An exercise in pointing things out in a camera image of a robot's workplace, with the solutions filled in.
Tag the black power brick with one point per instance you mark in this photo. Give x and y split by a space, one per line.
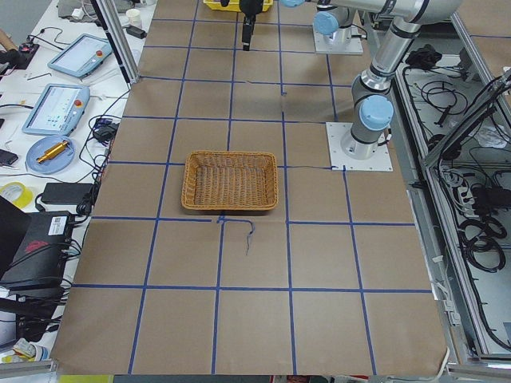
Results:
66 193

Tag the brown wicker basket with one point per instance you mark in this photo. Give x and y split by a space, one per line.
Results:
230 181

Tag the spare yellow tape roll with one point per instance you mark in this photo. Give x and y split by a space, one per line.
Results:
17 193

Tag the lower teach pendant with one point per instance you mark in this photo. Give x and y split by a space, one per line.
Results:
58 110

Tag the aluminium frame post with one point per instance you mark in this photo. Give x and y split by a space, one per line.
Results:
108 17

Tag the black red computer box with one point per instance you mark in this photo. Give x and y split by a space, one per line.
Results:
32 247

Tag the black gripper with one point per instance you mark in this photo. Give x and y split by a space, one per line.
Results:
249 7

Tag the brass cylinder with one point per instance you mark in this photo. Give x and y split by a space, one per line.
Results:
54 151

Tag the black power adapter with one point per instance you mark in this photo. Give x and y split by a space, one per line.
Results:
136 32

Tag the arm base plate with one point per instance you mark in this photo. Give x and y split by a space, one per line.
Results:
347 154
341 42

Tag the teach pendant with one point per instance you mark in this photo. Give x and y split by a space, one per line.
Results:
82 56
58 110

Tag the yellow plastic basket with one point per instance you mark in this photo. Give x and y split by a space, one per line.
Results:
233 5

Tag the upper teach pendant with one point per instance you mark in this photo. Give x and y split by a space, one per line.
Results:
82 56

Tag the white paper cup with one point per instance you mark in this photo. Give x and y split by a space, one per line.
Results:
134 17

